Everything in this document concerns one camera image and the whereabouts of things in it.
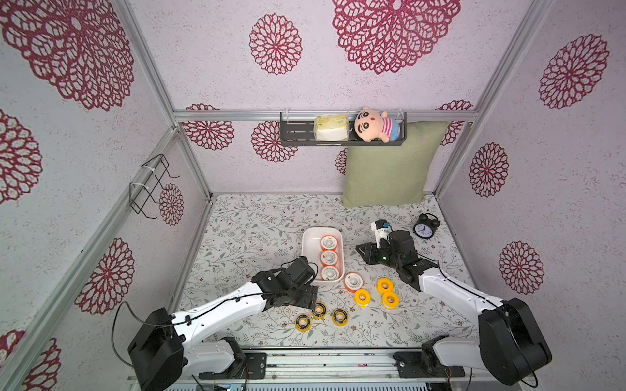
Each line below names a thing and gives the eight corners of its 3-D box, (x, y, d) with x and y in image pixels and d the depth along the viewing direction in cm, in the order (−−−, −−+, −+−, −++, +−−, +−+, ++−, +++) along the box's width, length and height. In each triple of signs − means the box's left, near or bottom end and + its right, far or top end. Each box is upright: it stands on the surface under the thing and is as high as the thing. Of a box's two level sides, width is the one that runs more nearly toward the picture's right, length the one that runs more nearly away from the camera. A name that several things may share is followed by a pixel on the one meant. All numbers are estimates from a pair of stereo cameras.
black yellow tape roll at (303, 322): (295, 331, 82) (295, 330, 81) (296, 315, 86) (295, 314, 84) (311, 331, 82) (311, 330, 81) (311, 315, 86) (311, 314, 84)
